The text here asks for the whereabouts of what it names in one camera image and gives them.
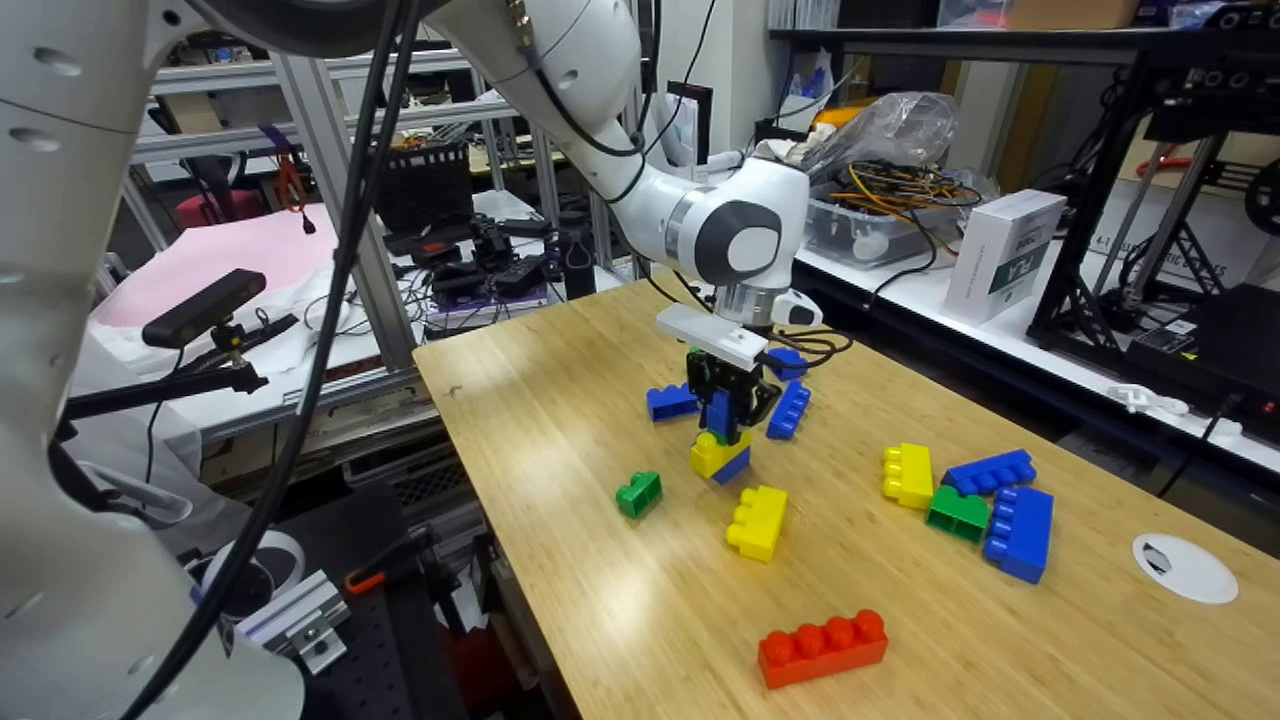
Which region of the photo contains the black plastic crate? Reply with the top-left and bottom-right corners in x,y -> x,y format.
385,141 -> 475,245

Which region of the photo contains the silver metal bracket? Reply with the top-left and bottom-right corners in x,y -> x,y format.
244,571 -> 352,674

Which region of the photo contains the yellow cable bundle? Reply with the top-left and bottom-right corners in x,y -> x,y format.
831,154 -> 954,215

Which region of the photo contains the black metal rack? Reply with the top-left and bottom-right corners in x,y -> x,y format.
1036,23 -> 1280,352

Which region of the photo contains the white side bench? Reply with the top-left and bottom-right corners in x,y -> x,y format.
783,154 -> 1280,474

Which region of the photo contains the square blue building block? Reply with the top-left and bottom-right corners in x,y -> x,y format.
701,383 -> 743,448

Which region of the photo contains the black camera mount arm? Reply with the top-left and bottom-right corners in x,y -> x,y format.
70,313 -> 303,424

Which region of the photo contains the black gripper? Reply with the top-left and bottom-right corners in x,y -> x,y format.
682,346 -> 783,435

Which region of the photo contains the yellow building block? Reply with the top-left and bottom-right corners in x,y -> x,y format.
682,429 -> 743,484
876,439 -> 940,517
718,481 -> 790,563

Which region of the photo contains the red four-stud building block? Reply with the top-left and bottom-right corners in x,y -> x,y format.
754,603 -> 892,691

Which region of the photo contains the long blue building block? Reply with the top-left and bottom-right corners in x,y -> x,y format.
940,442 -> 1041,500
642,378 -> 705,429
763,376 -> 816,442

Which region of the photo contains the small green building block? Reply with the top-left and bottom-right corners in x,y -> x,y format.
613,466 -> 669,522

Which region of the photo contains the black equipment case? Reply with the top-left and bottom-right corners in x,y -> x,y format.
1117,280 -> 1280,414

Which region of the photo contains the white cardboard box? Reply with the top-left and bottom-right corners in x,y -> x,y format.
940,182 -> 1073,323

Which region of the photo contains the white table cable grommet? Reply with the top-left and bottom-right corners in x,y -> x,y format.
1127,532 -> 1242,611

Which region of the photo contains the clear plastic bag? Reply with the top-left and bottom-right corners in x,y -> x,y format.
795,87 -> 967,192

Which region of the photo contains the clear plastic bin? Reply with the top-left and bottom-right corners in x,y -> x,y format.
795,163 -> 967,272

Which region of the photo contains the large blue building block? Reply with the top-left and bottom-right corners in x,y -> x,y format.
979,484 -> 1059,587

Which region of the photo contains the black stereo camera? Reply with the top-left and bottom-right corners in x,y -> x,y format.
134,268 -> 272,352

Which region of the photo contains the pink sheet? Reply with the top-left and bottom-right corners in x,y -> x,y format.
111,204 -> 352,336

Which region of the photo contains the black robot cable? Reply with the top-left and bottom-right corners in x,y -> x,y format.
115,0 -> 432,720

